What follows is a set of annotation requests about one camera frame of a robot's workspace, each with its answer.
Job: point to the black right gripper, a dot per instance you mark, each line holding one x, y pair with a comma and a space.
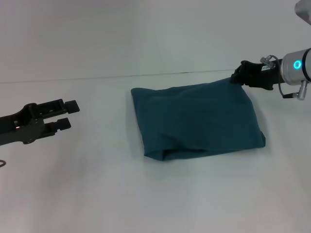
260, 72

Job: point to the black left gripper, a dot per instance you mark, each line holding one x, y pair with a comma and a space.
22, 126

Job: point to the teal blue printed T-shirt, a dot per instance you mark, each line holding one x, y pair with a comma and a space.
194, 121

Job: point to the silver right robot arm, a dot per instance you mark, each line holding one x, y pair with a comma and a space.
296, 68

